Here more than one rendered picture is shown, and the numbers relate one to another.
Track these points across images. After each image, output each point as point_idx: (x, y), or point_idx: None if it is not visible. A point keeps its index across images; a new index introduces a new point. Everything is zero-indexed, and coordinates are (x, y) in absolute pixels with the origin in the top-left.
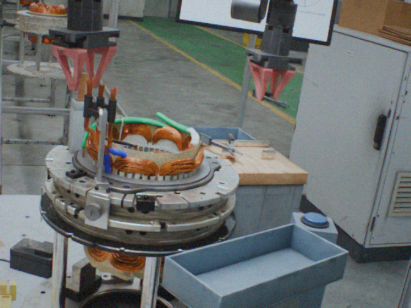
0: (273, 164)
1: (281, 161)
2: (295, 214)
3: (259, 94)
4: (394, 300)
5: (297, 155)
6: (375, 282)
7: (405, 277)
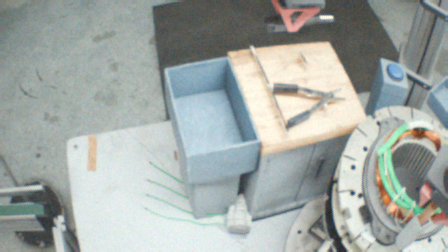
0: (317, 64)
1: (305, 54)
2: (388, 81)
3: (296, 27)
4: (24, 52)
5: None
6: (3, 58)
7: (419, 50)
